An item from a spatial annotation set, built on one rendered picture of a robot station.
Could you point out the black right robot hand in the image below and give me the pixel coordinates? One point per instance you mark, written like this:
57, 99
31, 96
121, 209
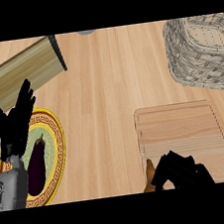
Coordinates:
182, 173

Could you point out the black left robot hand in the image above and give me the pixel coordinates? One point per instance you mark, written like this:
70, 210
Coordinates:
14, 123

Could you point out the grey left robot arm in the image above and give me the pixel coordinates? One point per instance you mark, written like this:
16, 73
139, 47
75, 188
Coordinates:
9, 187

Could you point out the golden brown croissant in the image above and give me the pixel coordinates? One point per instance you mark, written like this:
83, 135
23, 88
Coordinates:
150, 175

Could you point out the pale wooden cutting board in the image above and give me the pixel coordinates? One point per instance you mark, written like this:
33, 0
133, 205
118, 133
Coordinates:
183, 134

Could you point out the grey wicker basket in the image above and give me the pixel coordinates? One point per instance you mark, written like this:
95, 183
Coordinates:
203, 55

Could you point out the yellow patterned plate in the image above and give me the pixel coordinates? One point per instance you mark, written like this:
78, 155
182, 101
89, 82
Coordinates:
52, 148

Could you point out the dark purple eggplant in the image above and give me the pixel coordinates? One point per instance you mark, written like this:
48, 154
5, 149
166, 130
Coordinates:
37, 167

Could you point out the grey round object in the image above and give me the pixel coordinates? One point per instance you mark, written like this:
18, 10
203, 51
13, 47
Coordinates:
86, 32

